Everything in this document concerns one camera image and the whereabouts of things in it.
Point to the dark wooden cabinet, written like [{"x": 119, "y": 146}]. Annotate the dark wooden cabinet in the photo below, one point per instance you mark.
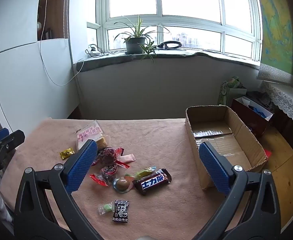
[{"x": 286, "y": 130}]

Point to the wooden wall shelf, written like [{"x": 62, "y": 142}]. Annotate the wooden wall shelf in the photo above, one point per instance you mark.
[{"x": 56, "y": 17}]

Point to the cardboard box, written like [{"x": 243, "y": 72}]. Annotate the cardboard box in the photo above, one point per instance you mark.
[{"x": 236, "y": 130}]

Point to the dark red box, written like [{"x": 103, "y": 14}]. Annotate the dark red box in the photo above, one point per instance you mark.
[{"x": 260, "y": 126}]

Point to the red book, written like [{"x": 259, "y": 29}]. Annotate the red book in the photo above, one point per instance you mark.
[{"x": 267, "y": 153}]

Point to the potted spider plant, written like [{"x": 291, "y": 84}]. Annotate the potted spider plant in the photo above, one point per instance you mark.
[{"x": 135, "y": 45}]

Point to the round brown sweet packet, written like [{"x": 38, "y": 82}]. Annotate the round brown sweet packet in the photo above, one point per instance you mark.
[{"x": 122, "y": 183}]

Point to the red plum snack packet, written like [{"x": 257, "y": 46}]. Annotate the red plum snack packet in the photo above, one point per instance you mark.
[
  {"x": 109, "y": 155},
  {"x": 107, "y": 171}
]

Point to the blue plastic bag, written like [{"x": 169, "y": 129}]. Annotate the blue plastic bag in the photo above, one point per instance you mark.
[{"x": 259, "y": 111}]

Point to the grey windowsill cover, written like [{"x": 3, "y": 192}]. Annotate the grey windowsill cover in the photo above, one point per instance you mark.
[{"x": 111, "y": 58}]

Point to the green paper bag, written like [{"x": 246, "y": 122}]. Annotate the green paper bag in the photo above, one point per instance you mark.
[{"x": 224, "y": 95}]

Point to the small clear-wrapped green candy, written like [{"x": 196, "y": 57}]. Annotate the small clear-wrapped green candy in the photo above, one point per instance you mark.
[{"x": 106, "y": 207}]

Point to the pink blanket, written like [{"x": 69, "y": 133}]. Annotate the pink blanket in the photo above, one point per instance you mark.
[{"x": 161, "y": 142}]

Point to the white framed window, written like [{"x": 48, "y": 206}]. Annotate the white framed window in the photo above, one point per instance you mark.
[{"x": 186, "y": 20}]

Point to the bread slice packet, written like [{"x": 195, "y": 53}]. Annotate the bread slice packet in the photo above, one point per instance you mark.
[{"x": 89, "y": 132}]

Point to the dark cloth pile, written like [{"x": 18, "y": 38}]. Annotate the dark cloth pile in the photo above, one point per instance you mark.
[{"x": 260, "y": 97}]

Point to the green candy packet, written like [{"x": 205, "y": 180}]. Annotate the green candy packet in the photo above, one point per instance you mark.
[{"x": 145, "y": 172}]

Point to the yellow candy packet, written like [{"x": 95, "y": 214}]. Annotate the yellow candy packet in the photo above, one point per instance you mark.
[{"x": 67, "y": 153}]

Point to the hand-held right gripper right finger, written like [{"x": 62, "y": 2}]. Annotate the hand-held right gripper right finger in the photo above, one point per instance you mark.
[{"x": 214, "y": 167}]

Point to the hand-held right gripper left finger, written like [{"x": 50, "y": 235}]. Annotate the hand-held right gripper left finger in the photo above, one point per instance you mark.
[{"x": 82, "y": 165}]

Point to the landscape wall painting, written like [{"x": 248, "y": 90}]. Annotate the landscape wall painting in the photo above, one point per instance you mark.
[{"x": 276, "y": 30}]

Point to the brown chocolate bar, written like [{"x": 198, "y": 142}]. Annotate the brown chocolate bar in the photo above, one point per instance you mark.
[{"x": 152, "y": 181}]

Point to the white paper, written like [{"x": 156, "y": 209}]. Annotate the white paper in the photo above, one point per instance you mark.
[{"x": 244, "y": 101}]

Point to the black candy packet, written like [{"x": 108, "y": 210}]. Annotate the black candy packet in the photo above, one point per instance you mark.
[{"x": 120, "y": 211}]

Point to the pink candy packet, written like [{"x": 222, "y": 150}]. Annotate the pink candy packet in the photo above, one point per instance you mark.
[{"x": 127, "y": 158}]

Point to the white power strip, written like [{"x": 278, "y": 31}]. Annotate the white power strip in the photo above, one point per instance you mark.
[{"x": 95, "y": 52}]

